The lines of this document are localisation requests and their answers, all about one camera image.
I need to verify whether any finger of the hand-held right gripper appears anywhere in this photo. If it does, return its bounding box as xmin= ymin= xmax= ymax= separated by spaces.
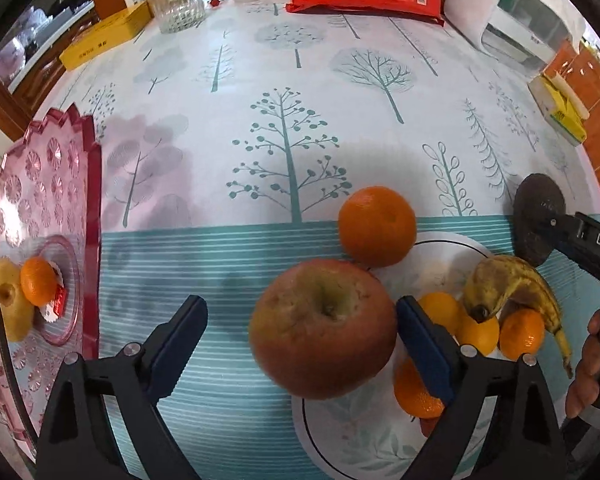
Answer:
xmin=545 ymin=212 xmax=588 ymax=266

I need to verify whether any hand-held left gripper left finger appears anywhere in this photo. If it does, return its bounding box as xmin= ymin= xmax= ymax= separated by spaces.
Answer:
xmin=35 ymin=295 xmax=209 ymax=480

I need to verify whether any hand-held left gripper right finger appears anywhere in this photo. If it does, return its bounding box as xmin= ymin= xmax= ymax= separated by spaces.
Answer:
xmin=396 ymin=295 xmax=567 ymax=480

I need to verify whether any small mandarin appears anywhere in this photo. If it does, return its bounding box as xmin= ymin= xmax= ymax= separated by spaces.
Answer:
xmin=393 ymin=357 xmax=446 ymax=420
xmin=20 ymin=256 xmax=63 ymax=307
xmin=452 ymin=310 xmax=501 ymax=356
xmin=498 ymin=307 xmax=546 ymax=361
xmin=416 ymin=291 xmax=467 ymax=341

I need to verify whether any red yellow apple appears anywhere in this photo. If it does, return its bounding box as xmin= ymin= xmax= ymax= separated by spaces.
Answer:
xmin=248 ymin=259 xmax=399 ymax=401

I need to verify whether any white leaf print plate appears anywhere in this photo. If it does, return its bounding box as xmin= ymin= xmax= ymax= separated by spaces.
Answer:
xmin=291 ymin=230 xmax=506 ymax=480

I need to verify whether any pink glass tray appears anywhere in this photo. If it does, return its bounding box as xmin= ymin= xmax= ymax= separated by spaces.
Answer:
xmin=0 ymin=102 xmax=103 ymax=463

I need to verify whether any person's right hand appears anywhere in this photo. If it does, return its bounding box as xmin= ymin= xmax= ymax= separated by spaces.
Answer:
xmin=564 ymin=309 xmax=600 ymax=419

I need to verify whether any spotted ripe banana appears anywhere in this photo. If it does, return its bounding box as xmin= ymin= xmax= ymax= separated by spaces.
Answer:
xmin=462 ymin=255 xmax=574 ymax=380

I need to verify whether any yellow tissue packet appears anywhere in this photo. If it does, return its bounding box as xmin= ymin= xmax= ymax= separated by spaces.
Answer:
xmin=527 ymin=72 xmax=589 ymax=147

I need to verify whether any red white wrapped snack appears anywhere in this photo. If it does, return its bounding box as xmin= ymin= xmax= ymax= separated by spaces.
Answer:
xmin=40 ymin=282 xmax=67 ymax=322

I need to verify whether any small clear glass dish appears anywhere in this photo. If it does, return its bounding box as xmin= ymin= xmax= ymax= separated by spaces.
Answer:
xmin=25 ymin=235 xmax=83 ymax=346

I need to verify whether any large orange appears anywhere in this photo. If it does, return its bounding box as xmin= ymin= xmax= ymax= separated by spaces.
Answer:
xmin=338 ymin=186 xmax=418 ymax=268

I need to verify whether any yellow pear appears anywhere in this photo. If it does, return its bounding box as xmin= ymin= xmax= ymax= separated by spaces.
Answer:
xmin=0 ymin=259 xmax=35 ymax=342

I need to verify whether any tree print tablecloth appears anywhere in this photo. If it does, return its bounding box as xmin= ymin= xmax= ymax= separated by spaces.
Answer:
xmin=32 ymin=0 xmax=600 ymax=480

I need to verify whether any white countertop appliance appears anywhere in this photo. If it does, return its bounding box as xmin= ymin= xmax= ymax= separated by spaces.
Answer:
xmin=442 ymin=0 xmax=588 ymax=73

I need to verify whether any wooden sideboard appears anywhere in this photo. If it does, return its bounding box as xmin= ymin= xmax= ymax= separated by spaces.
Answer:
xmin=0 ymin=0 xmax=101 ymax=141

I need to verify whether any yellow flat box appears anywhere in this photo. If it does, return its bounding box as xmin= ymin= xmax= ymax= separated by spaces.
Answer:
xmin=60 ymin=0 xmax=151 ymax=72

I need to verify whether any clear drinking glass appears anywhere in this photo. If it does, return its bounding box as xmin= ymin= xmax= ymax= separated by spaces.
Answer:
xmin=139 ymin=0 xmax=207 ymax=34

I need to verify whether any lilac cloth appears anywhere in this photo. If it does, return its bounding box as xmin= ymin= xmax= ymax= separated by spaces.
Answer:
xmin=0 ymin=7 xmax=36 ymax=81

